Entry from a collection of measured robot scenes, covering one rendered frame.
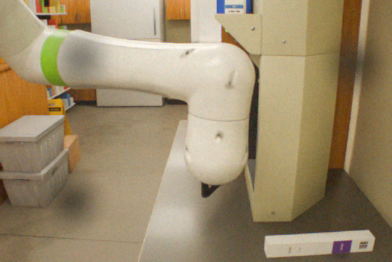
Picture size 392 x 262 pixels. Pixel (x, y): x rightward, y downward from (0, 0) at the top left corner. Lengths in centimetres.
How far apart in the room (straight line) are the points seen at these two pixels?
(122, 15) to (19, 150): 349
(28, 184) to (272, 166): 243
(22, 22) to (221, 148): 44
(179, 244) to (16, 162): 229
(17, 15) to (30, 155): 232
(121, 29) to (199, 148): 543
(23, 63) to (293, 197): 76
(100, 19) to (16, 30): 533
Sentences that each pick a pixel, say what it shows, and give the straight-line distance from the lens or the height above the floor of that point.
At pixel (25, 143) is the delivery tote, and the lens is 296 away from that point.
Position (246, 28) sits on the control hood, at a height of 148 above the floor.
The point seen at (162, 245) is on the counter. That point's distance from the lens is 95.
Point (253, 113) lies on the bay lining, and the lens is 121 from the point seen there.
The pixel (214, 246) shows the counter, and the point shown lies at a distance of 95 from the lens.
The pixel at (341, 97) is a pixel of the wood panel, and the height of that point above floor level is 122.
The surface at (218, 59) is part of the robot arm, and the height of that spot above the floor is 144.
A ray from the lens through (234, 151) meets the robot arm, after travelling 56.
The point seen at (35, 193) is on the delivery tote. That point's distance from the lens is 314.
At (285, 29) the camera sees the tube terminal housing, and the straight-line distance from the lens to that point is 89.
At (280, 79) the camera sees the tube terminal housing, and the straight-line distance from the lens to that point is 90.
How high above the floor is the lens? 151
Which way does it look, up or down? 18 degrees down
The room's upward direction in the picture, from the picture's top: 1 degrees counter-clockwise
